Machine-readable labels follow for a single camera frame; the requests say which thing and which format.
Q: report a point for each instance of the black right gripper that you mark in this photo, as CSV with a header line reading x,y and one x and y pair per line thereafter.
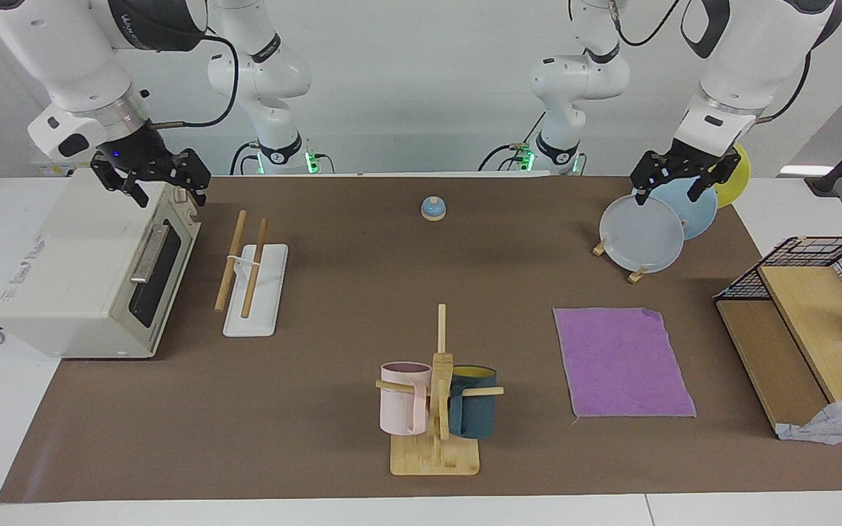
x,y
139,153

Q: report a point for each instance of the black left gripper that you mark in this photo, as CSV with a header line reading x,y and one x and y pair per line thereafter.
x,y
691,161

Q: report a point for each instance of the purple and grey towel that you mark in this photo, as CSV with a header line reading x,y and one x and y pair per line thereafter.
x,y
622,361

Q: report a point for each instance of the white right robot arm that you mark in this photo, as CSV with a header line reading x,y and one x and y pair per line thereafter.
x,y
63,58

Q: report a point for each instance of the wooden plate rack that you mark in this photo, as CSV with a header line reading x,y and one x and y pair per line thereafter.
x,y
637,276

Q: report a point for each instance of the white towel rack wooden bars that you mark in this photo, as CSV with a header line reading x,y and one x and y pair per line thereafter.
x,y
264,292

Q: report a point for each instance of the light blue plate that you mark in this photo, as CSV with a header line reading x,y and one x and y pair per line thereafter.
x,y
695,212

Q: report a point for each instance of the yellow plate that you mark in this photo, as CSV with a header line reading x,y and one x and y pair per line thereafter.
x,y
734,175

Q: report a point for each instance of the grey plate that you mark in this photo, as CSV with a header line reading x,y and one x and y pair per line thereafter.
x,y
640,234

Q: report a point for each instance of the cream toaster oven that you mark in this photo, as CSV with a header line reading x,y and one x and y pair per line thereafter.
x,y
77,263

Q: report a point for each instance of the wooden shelf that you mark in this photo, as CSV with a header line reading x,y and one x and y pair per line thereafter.
x,y
808,321

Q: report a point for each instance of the brown table mat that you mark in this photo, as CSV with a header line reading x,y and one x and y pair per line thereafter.
x,y
319,329

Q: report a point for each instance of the small blue call bell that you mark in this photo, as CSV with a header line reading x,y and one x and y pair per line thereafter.
x,y
433,210

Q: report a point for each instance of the dark teal mug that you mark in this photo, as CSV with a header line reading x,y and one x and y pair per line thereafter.
x,y
476,413

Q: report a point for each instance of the pink mug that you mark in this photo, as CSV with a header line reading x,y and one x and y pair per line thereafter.
x,y
400,405

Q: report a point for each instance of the wooden mug tree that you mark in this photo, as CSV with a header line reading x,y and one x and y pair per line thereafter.
x,y
441,453

